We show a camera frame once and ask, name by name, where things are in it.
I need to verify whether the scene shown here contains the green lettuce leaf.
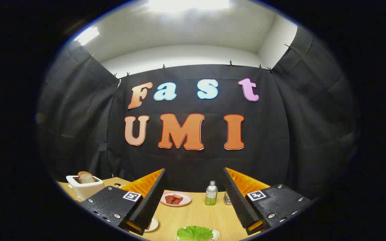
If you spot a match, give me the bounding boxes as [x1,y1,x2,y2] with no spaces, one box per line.
[177,226,214,241]

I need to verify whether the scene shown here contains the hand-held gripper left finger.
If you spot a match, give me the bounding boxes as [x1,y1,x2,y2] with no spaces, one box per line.
[79,168,167,236]

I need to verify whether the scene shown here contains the pink round plate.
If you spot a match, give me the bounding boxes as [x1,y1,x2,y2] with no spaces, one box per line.
[160,191,192,207]

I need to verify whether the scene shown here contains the white round plate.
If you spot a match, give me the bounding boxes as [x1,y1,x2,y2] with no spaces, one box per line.
[144,216,159,233]

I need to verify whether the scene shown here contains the toasted bread slice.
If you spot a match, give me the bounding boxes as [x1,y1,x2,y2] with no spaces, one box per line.
[78,171,96,184]

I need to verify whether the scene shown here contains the white rectangular plate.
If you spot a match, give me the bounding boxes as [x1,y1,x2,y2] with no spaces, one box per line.
[174,229,220,241]

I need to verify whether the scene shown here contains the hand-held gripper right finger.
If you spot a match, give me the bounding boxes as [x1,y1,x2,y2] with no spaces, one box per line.
[222,167,314,236]

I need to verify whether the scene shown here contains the green label metal bottle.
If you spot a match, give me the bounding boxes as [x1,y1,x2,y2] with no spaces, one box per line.
[205,181,218,206]

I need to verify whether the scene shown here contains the white toaster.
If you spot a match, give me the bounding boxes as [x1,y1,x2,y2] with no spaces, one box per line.
[66,175,106,201]

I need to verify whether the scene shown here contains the ceiling light panel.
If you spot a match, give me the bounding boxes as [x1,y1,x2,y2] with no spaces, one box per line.
[74,27,100,46]
[146,0,230,12]

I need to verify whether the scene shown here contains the brown meat slice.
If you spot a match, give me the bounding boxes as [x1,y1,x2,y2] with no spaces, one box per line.
[165,194,183,205]

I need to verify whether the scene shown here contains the black backdrop cloth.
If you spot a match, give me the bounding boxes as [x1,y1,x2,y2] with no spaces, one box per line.
[36,27,361,201]

